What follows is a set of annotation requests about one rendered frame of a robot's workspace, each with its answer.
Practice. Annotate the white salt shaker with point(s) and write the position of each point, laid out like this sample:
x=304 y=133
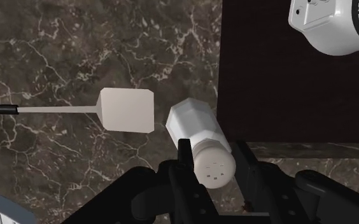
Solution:
x=195 y=130

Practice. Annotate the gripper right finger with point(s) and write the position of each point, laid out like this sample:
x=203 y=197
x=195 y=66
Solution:
x=278 y=192

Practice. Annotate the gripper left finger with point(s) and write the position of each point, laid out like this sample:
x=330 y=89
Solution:
x=185 y=189

